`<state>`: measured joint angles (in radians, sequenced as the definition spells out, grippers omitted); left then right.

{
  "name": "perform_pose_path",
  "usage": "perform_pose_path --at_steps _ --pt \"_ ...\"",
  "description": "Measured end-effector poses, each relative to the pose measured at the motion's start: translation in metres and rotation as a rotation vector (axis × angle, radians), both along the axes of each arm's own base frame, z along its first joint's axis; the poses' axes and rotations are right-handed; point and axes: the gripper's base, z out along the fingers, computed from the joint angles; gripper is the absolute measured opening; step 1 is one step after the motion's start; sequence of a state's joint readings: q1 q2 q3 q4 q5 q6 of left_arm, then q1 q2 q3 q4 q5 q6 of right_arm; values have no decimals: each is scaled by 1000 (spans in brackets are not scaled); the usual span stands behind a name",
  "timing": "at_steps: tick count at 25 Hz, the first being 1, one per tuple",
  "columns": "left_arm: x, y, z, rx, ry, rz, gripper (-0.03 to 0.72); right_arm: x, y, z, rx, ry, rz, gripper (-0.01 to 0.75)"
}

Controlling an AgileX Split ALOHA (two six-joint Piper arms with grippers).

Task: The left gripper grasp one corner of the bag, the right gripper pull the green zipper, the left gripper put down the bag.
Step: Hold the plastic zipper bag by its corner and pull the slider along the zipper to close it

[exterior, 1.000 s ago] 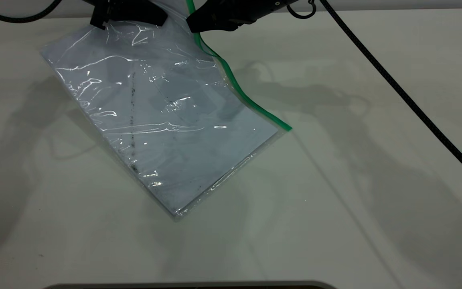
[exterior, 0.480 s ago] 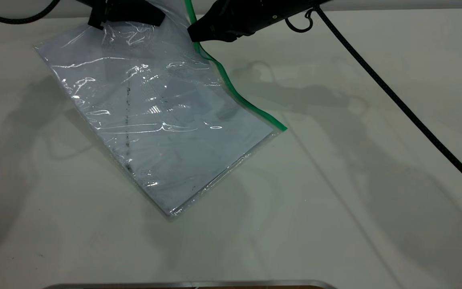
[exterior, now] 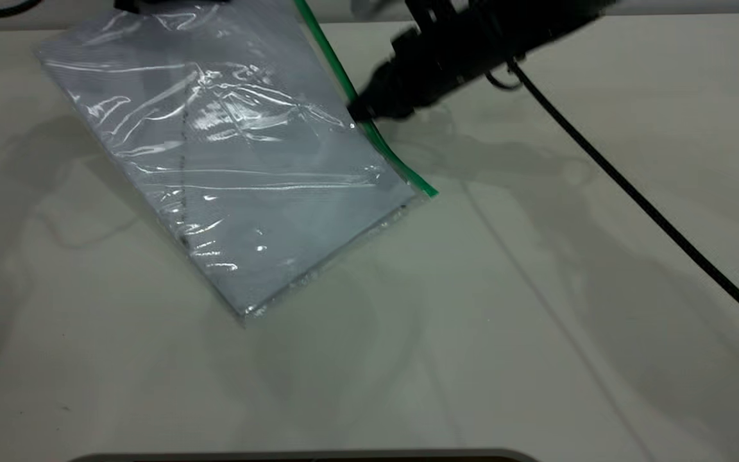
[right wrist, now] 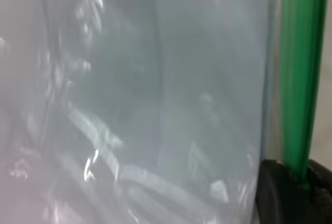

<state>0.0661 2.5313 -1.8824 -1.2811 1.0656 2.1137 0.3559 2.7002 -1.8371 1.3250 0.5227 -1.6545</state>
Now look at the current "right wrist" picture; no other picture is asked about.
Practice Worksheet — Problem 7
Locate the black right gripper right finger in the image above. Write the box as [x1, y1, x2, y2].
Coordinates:
[307, 158, 332, 224]

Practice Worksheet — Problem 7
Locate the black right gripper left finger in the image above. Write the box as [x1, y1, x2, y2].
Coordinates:
[255, 158, 303, 224]

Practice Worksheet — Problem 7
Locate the clear zip bag green zipper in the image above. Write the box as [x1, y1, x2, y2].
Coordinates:
[0, 0, 331, 224]

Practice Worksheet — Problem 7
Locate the clear plastic bag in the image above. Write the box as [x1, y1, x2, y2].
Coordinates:
[0, 0, 273, 224]

